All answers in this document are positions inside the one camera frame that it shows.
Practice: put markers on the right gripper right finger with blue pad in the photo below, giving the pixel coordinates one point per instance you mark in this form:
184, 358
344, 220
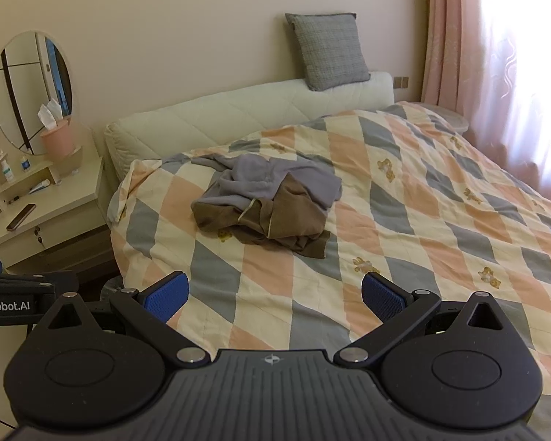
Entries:
403, 315

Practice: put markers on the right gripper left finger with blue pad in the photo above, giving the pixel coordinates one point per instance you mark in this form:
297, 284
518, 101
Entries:
145, 315

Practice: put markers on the grey garment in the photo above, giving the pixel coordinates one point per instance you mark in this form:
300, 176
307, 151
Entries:
241, 179

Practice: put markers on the cream dressing table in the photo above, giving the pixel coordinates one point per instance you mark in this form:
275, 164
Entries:
67, 230

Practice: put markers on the dark smartphone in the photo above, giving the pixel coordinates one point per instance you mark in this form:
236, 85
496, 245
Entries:
20, 217

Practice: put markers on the checkered patchwork quilt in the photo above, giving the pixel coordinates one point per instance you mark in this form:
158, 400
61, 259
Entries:
418, 205

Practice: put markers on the brown garment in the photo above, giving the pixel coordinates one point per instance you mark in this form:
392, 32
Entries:
290, 219

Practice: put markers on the white lotion bottle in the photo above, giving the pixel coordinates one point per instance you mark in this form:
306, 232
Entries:
7, 171

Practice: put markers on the pink tissue holder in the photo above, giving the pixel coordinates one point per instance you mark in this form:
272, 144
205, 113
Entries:
57, 138

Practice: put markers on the cream padded headboard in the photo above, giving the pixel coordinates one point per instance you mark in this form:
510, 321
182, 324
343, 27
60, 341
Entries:
228, 116

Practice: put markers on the round vanity mirror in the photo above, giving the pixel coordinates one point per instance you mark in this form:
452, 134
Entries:
32, 73

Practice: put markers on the grey plaid pillow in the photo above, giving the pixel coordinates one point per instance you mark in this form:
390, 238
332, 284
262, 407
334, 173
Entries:
330, 49

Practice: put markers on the pink curtain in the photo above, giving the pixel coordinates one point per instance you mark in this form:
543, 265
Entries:
490, 61

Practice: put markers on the wall power socket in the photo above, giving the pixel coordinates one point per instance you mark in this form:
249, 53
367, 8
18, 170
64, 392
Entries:
400, 82

